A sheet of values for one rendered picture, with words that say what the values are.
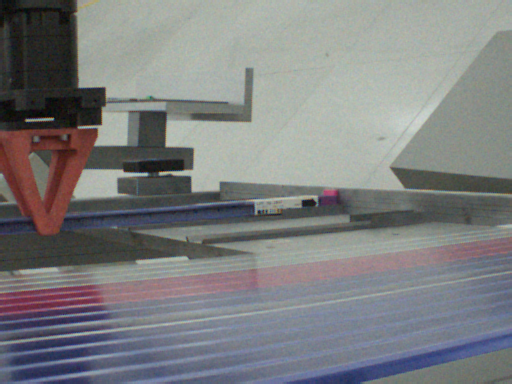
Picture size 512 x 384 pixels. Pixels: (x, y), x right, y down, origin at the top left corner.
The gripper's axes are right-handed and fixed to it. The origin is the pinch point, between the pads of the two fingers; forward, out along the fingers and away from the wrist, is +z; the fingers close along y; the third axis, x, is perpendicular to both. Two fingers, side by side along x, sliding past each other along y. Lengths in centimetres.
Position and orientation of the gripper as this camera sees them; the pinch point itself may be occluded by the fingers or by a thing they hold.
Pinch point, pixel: (44, 222)
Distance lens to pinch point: 65.7
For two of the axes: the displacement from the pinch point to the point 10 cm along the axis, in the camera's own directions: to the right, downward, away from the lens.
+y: 5.4, 0.4, -8.4
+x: 8.4, -0.6, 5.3
